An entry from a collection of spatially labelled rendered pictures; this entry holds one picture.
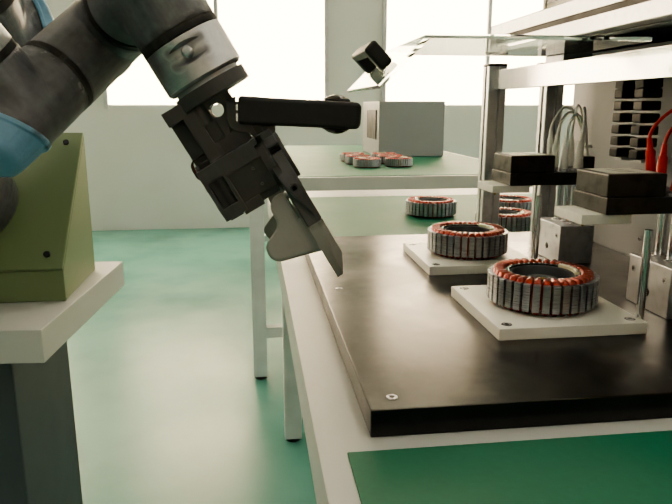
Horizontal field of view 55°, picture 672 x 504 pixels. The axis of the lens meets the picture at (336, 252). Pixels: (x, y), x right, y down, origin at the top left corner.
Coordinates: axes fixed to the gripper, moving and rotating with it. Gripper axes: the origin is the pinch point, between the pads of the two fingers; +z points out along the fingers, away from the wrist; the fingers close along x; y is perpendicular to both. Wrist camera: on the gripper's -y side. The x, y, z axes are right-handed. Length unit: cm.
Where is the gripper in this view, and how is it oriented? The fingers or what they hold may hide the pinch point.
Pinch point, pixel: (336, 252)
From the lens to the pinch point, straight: 64.2
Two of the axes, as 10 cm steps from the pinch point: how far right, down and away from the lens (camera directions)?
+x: 1.3, 2.2, -9.7
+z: 5.0, 8.3, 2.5
